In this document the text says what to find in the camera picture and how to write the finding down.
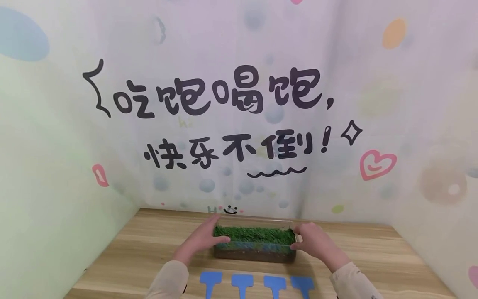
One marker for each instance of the person's left hand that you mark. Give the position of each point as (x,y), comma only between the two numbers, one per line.
(198,243)

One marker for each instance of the person's right thumb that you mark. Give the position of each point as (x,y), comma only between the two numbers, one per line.
(297,246)

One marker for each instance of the person's left thumb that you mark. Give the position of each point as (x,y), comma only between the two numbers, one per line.
(220,240)

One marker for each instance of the clear tray of green grass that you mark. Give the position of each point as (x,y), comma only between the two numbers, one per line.
(255,243)

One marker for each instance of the person's right fingers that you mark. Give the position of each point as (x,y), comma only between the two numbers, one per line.
(303,229)

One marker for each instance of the person's right hand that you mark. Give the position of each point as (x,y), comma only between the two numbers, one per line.
(319,245)

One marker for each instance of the blue T-shaped plant label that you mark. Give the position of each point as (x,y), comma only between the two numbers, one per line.
(275,284)
(242,283)
(303,285)
(210,280)

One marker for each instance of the person's left forearm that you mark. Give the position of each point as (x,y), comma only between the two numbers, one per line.
(168,282)

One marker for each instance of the person's right forearm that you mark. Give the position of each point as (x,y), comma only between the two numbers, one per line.
(354,284)

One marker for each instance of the person's left fingers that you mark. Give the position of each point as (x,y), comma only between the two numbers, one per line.
(209,225)

